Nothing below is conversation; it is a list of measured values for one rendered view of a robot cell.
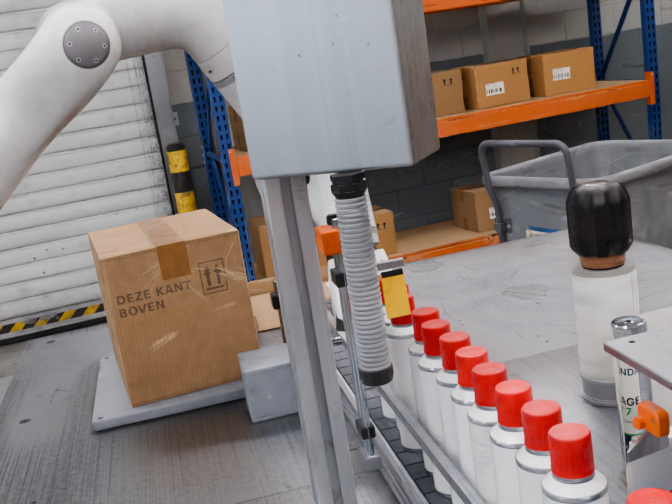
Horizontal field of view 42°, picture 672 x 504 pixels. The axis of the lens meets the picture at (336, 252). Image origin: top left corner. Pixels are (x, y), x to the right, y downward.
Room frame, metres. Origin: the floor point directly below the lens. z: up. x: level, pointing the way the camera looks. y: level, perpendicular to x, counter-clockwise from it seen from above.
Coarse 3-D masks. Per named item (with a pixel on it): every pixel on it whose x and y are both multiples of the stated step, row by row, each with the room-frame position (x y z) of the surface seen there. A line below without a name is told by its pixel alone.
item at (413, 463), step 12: (336, 348) 1.48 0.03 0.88; (336, 360) 1.42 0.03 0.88; (348, 360) 1.41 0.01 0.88; (348, 372) 1.36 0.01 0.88; (348, 384) 1.31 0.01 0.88; (372, 396) 1.24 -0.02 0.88; (372, 408) 1.20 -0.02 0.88; (372, 420) 1.19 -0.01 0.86; (384, 420) 1.15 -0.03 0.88; (384, 432) 1.11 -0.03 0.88; (396, 432) 1.11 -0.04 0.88; (396, 444) 1.07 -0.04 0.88; (408, 456) 1.03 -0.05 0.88; (420, 456) 1.02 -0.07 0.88; (408, 468) 1.00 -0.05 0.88; (420, 468) 0.99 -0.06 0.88; (420, 480) 0.96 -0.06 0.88; (432, 480) 0.96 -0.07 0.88; (432, 492) 0.93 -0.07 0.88
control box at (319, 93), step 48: (240, 0) 0.85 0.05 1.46; (288, 0) 0.83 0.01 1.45; (336, 0) 0.81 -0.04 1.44; (384, 0) 0.79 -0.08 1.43; (240, 48) 0.85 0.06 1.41; (288, 48) 0.83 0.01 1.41; (336, 48) 0.81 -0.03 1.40; (384, 48) 0.80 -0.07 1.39; (240, 96) 0.86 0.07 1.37; (288, 96) 0.84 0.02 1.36; (336, 96) 0.82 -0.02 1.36; (384, 96) 0.80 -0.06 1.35; (432, 96) 0.87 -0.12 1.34; (288, 144) 0.84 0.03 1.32; (336, 144) 0.82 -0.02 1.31; (384, 144) 0.80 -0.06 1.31; (432, 144) 0.85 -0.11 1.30
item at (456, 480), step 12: (336, 336) 1.34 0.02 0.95; (384, 396) 1.06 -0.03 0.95; (396, 396) 1.03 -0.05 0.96; (396, 408) 1.00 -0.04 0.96; (408, 420) 0.96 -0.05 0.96; (420, 432) 0.92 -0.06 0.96; (420, 444) 0.91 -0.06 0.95; (432, 444) 0.89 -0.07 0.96; (432, 456) 0.87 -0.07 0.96; (444, 456) 0.86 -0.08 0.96; (444, 468) 0.83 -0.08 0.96; (456, 468) 0.83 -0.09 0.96; (456, 480) 0.80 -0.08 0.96; (456, 492) 0.80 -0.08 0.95; (468, 492) 0.77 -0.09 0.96
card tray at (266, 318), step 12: (324, 276) 2.13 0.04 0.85; (252, 288) 2.10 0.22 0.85; (264, 288) 2.10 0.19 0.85; (324, 288) 2.06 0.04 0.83; (252, 300) 2.05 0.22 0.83; (264, 300) 2.04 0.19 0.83; (264, 312) 1.94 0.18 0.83; (276, 312) 1.92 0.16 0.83; (264, 324) 1.84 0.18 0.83; (276, 324) 1.83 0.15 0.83
